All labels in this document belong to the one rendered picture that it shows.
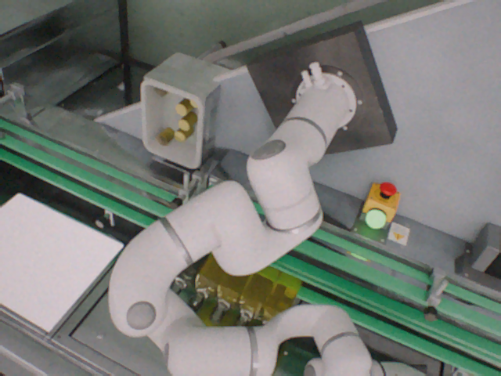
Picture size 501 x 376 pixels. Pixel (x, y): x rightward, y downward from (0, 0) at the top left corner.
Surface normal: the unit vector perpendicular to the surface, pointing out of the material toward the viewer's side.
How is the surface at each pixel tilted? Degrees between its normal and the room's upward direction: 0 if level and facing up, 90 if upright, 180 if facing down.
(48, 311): 90
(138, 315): 62
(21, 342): 90
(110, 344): 90
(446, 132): 0
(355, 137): 1
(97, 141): 90
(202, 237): 54
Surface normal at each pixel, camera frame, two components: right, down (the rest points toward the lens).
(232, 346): 0.24, -0.61
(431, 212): -0.41, 0.59
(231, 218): 0.27, 0.07
